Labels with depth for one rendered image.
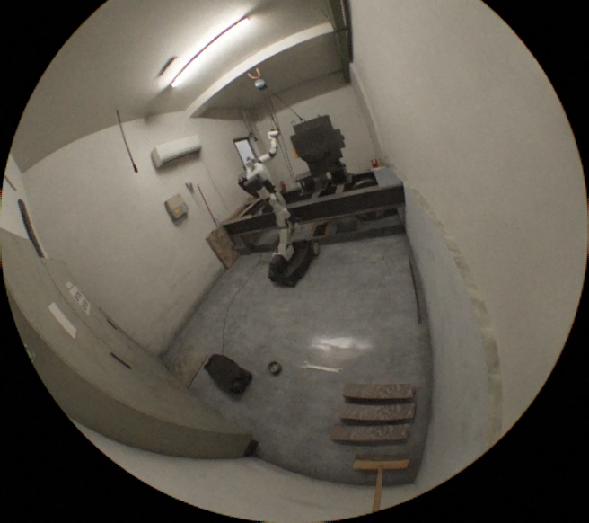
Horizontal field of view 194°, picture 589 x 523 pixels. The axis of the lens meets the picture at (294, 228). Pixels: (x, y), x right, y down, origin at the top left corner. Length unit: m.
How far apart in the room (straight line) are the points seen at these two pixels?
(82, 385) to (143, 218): 2.13
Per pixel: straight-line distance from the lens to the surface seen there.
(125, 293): 2.45
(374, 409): 1.26
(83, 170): 2.65
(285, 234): 2.10
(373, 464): 1.29
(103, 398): 0.82
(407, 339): 1.48
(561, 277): 0.54
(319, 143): 2.22
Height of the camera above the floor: 1.36
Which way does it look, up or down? 25 degrees down
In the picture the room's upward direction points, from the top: 23 degrees counter-clockwise
